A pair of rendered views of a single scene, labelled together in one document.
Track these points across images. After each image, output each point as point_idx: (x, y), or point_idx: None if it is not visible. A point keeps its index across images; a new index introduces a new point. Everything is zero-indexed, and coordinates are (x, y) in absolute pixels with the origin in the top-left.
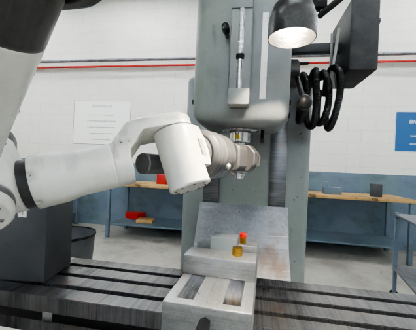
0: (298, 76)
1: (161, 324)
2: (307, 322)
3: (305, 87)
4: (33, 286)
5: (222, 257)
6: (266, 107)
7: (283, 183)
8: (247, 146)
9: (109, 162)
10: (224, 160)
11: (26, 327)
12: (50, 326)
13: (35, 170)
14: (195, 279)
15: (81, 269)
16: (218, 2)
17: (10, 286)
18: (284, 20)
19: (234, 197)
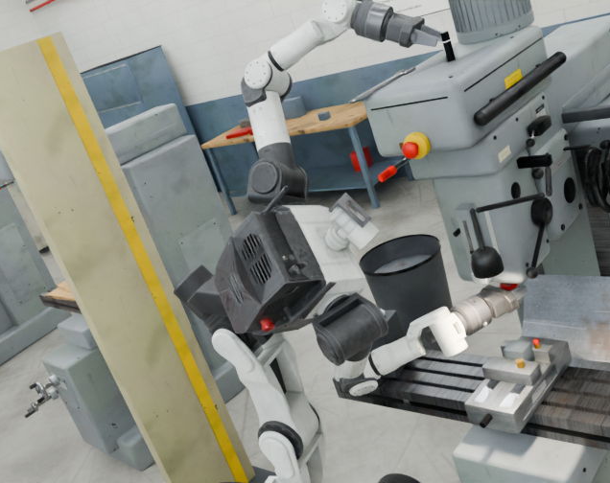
0: (543, 221)
1: None
2: (576, 411)
3: (584, 182)
4: (391, 381)
5: (507, 370)
6: (505, 276)
7: None
8: (504, 296)
9: (408, 352)
10: (479, 325)
11: (396, 407)
12: (410, 407)
13: (378, 363)
14: (491, 384)
15: (420, 362)
16: (449, 201)
17: (377, 381)
18: (475, 273)
19: (560, 267)
